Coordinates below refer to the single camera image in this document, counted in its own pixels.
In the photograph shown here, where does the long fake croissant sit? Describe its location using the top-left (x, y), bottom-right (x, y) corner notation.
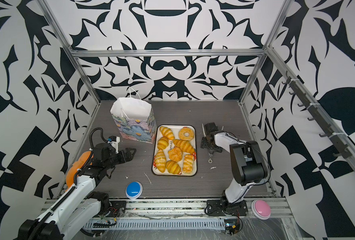
top-left (172, 139), bottom-right (195, 155)

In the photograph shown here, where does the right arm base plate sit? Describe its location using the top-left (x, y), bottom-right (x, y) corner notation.
top-left (204, 199), bottom-right (248, 217)

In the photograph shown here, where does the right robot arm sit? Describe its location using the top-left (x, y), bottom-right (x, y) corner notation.
top-left (200, 122), bottom-right (270, 208)

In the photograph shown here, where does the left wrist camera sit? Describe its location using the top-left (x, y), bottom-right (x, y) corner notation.
top-left (107, 136), bottom-right (120, 154)

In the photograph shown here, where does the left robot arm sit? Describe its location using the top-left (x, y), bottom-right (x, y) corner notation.
top-left (17, 142), bottom-right (136, 240)

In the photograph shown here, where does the fake ring donut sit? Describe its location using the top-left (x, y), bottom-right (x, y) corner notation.
top-left (178, 127), bottom-right (195, 141)

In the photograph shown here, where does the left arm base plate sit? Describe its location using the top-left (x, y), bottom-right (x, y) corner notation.
top-left (105, 201), bottom-right (126, 218)

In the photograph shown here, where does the black wall hook rack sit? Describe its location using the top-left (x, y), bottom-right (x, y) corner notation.
top-left (283, 73), bottom-right (352, 159)

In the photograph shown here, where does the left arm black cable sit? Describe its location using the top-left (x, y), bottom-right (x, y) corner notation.
top-left (89, 127), bottom-right (109, 151)

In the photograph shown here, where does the white slotted cable duct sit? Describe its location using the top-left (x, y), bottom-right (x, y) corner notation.
top-left (83, 218), bottom-right (225, 231)

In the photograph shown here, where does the floral paper gift bag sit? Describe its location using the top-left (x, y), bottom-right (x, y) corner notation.
top-left (110, 87), bottom-right (156, 144)

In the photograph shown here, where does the white strawberry tray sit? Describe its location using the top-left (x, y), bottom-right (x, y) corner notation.
top-left (152, 125), bottom-right (197, 177)

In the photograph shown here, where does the blue push button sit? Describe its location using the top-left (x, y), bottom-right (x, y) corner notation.
top-left (125, 182), bottom-right (143, 200)

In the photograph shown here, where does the pink push button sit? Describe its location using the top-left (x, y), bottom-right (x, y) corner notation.
top-left (251, 200), bottom-right (271, 220)

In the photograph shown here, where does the fake twisted bread roll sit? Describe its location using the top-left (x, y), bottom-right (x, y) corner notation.
top-left (182, 154), bottom-right (195, 174)

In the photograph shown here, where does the small fake croissant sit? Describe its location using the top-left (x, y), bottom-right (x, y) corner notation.
top-left (157, 136), bottom-right (169, 150)

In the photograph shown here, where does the orange plush toy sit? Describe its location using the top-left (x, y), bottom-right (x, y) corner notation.
top-left (65, 151), bottom-right (93, 190)

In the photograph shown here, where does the small green-lit circuit board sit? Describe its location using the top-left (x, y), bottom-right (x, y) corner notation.
top-left (224, 219), bottom-right (243, 236)

